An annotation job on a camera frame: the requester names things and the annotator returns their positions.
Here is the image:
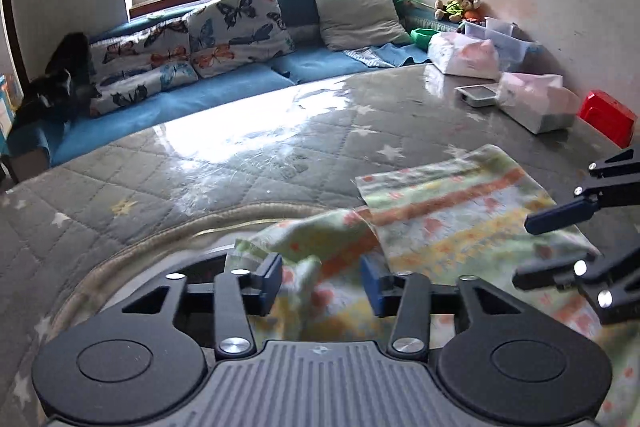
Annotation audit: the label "pink green tissue pack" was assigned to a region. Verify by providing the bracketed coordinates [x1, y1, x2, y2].
[494, 72, 582, 136]

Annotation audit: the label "brown plush toys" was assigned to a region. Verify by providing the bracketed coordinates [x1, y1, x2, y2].
[433, 0, 484, 26]

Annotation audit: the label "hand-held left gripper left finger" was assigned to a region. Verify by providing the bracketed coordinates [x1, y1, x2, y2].
[121, 252, 284, 359]

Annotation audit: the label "large butterfly print pillow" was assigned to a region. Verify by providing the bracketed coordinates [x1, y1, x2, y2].
[186, 0, 297, 78]

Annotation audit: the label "red plastic stool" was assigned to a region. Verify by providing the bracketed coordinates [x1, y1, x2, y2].
[576, 89, 639, 148]

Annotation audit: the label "grey pillow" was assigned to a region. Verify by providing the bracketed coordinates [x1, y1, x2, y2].
[314, 0, 412, 52]

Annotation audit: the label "blue sofa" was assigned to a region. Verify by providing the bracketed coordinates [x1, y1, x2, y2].
[7, 0, 461, 168]

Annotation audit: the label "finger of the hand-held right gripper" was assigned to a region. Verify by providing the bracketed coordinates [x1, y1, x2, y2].
[525, 148, 640, 236]
[512, 237, 640, 326]

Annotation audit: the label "green plastic bowl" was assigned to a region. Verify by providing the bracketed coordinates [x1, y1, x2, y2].
[410, 27, 444, 46]

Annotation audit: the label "colourful printed box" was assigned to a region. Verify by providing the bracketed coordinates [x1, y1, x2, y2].
[0, 74, 24, 144]

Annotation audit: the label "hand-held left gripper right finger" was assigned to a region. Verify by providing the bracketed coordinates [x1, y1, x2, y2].
[360, 254, 522, 354]

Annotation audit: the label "clear plastic storage box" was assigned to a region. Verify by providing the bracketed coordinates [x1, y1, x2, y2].
[482, 17, 532, 74]
[459, 19, 493, 42]

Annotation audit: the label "black backpack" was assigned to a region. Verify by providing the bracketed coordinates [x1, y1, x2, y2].
[46, 32, 92, 78]

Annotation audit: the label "green orange patterned garment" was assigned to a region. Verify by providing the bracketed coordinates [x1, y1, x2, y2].
[225, 144, 640, 413]

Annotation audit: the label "striped blue towel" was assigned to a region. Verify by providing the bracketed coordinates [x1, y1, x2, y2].
[344, 42, 432, 70]

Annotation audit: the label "black bag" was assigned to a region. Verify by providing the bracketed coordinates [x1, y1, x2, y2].
[19, 69, 102, 124]

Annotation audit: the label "pink white tissue pack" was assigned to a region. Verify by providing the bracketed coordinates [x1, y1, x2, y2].
[426, 32, 502, 78]

